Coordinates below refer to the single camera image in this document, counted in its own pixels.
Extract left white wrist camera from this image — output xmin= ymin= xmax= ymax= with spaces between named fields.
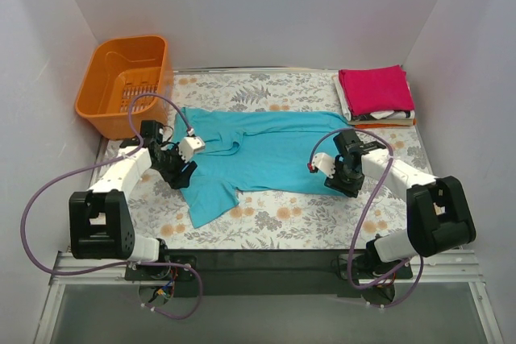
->
xmin=177 ymin=136 xmax=206 ymax=162

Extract aluminium frame rail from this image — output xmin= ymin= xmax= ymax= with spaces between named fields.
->
xmin=51 ymin=249 xmax=485 ymax=284

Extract folded magenta t-shirt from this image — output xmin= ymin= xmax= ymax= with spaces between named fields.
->
xmin=338 ymin=65 xmax=414 ymax=115

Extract orange plastic basket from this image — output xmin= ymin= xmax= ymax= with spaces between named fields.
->
xmin=75 ymin=35 xmax=173 ymax=140

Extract teal t-shirt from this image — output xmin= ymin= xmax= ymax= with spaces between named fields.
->
xmin=173 ymin=108 xmax=347 ymax=228

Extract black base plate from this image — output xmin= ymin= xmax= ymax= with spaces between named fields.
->
xmin=123 ymin=249 xmax=401 ymax=298

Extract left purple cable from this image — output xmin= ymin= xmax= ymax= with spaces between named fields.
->
xmin=19 ymin=93 xmax=205 ymax=321

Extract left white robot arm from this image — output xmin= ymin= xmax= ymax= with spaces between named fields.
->
xmin=69 ymin=120 xmax=205 ymax=280

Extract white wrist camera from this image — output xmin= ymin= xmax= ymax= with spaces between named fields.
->
xmin=308 ymin=152 xmax=335 ymax=178
xmin=177 ymin=136 xmax=206 ymax=162

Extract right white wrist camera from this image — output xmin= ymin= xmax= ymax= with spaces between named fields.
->
xmin=308 ymin=152 xmax=335 ymax=178

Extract floral table mat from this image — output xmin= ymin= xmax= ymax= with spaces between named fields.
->
xmin=79 ymin=70 xmax=453 ymax=251

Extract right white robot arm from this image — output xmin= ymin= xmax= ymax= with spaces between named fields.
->
xmin=308 ymin=129 xmax=476 ymax=278

